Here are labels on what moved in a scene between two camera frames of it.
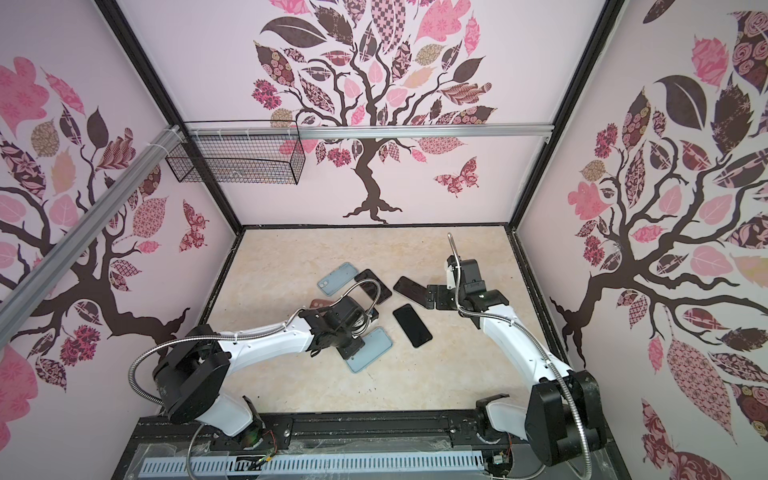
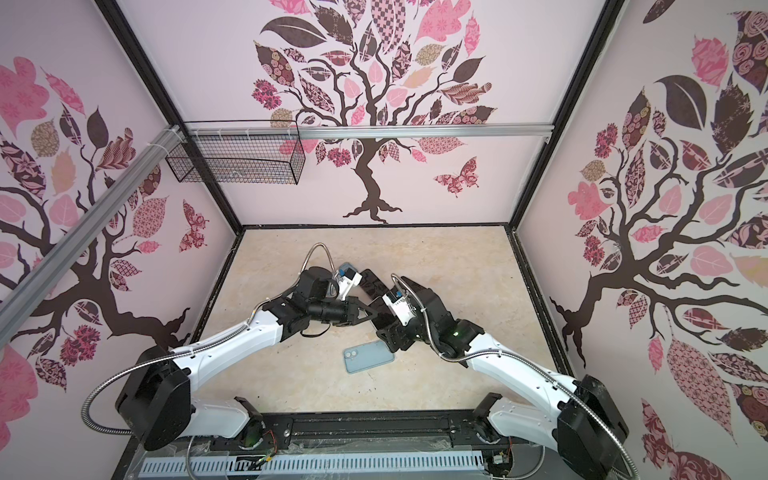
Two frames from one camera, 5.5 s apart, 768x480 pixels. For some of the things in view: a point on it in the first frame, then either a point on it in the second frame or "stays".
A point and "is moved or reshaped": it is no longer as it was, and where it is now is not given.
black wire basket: [241, 152] stays
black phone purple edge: [371, 287] stays
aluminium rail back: [315, 129] stays
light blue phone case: [375, 345] is moved or reshaped
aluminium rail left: [46, 273] stays
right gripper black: [441, 296] -> [395, 333]
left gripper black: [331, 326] -> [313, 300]
